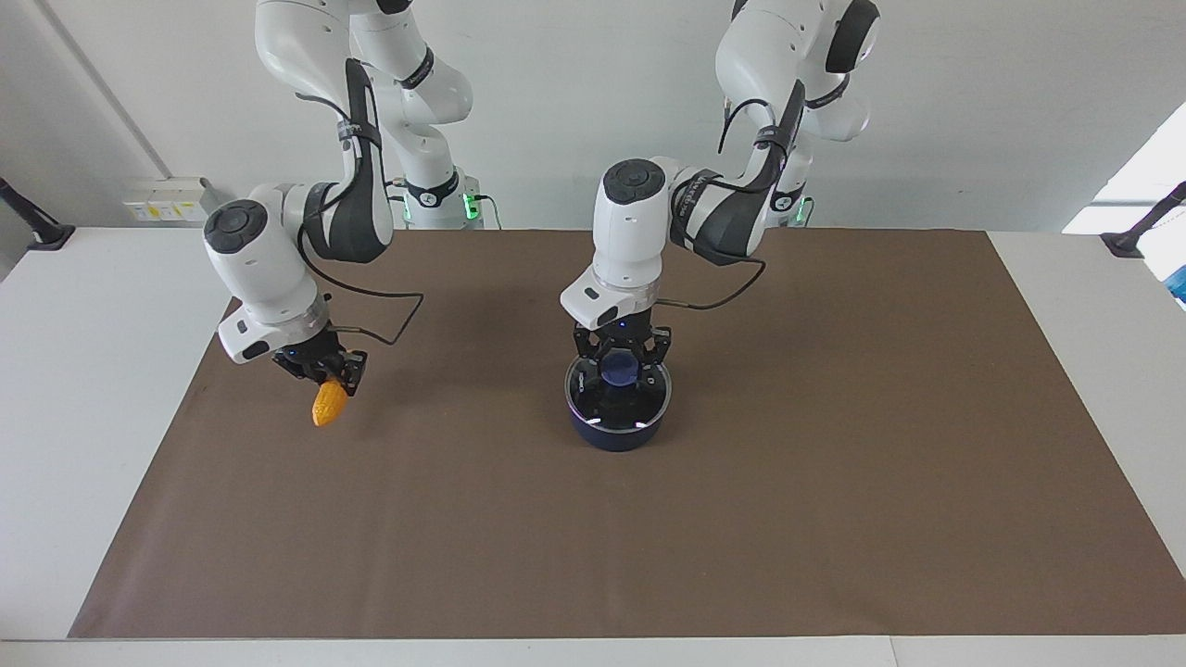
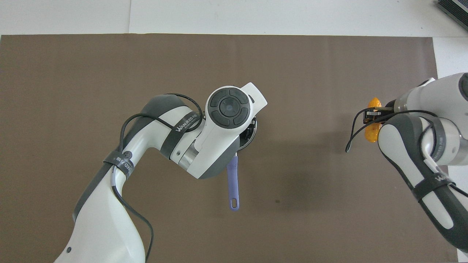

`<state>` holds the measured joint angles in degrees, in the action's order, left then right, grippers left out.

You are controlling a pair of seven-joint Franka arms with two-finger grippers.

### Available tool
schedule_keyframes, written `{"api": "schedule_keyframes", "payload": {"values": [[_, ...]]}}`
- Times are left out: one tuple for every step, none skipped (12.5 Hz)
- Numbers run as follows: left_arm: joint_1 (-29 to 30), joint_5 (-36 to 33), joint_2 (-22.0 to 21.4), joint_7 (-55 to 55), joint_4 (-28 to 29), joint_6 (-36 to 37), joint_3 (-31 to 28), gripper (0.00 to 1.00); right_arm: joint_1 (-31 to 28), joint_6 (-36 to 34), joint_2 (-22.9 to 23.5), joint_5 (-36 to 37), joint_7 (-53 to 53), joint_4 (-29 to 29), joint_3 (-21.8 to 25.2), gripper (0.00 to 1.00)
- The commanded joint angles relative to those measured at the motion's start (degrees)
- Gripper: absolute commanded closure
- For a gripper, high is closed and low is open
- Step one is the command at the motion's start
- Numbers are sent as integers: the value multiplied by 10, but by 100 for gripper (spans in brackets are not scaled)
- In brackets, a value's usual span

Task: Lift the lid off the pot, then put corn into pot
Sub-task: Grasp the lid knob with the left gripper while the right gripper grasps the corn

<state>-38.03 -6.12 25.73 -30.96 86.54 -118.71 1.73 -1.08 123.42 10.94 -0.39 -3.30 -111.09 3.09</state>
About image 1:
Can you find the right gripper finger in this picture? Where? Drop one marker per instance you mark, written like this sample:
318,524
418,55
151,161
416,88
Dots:
298,371
356,371

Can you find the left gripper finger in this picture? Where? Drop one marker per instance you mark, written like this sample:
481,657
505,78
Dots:
586,354
658,350

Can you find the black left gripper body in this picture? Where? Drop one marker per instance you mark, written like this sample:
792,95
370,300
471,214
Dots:
623,335

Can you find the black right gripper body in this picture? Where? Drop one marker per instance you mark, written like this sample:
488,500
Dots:
310,357

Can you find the yellow toy corn cob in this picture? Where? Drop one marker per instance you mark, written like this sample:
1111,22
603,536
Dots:
329,406

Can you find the glass lid purple knob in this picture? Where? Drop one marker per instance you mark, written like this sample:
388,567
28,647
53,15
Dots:
639,409

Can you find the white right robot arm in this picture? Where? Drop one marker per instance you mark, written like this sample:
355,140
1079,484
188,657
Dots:
269,269

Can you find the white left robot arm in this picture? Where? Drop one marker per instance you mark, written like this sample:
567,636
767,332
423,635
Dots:
630,232

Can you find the brown table mat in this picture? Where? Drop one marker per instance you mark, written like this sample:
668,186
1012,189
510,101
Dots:
741,519

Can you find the black stand clamp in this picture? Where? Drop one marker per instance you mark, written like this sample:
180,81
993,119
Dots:
1135,236
37,227

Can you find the blue object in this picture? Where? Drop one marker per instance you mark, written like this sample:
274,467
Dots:
1179,285

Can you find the white wall socket box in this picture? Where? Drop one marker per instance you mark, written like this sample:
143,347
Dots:
171,202

